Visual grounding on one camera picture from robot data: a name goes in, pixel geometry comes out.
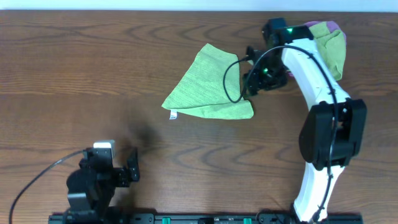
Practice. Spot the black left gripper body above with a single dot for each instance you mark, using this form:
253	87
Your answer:
123	175

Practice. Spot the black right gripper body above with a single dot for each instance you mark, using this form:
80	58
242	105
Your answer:
271	75

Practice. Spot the light green microfiber cloth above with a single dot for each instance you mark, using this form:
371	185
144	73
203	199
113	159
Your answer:
208	86

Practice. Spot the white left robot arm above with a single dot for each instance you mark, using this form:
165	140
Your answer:
110	212

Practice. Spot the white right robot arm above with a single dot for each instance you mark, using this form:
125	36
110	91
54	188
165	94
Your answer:
332	132

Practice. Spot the olive green folded cloth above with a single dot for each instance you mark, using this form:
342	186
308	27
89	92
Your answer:
332	48

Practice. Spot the purple cloth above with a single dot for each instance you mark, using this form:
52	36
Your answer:
331	25

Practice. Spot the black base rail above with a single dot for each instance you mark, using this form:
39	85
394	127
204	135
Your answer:
205	218

